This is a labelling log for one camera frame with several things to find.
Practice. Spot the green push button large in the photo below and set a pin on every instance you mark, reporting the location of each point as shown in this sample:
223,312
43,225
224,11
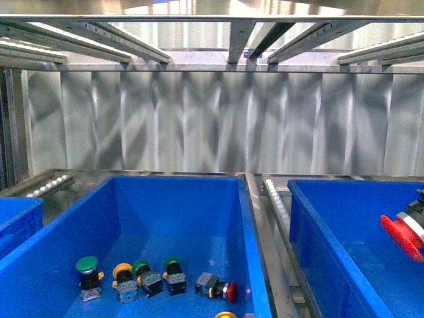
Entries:
90,278

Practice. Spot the blue plastic target bin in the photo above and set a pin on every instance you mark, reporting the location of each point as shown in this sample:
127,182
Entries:
352,266

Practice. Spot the red mushroom push button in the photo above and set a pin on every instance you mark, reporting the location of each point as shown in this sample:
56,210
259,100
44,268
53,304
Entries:
407,229

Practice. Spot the yellow push button tilted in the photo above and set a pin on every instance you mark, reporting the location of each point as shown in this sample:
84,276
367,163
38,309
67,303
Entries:
124,283

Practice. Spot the green push button middle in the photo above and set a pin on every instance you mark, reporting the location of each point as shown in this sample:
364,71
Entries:
148,279

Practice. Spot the green push button right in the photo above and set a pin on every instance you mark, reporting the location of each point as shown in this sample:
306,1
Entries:
174,276

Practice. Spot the blue plastic bin with buttons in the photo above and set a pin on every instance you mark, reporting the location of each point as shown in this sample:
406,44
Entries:
205,222

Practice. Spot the white roller track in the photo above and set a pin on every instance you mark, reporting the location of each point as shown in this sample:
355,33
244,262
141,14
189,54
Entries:
280,218

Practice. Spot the red push button lying sideways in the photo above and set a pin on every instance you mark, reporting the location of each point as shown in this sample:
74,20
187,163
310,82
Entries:
210,286

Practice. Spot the blue plastic bin far left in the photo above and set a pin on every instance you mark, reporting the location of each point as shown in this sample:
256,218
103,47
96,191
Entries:
21,217

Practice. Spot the yellow push button near edge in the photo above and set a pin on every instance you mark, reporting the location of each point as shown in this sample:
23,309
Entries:
225,314

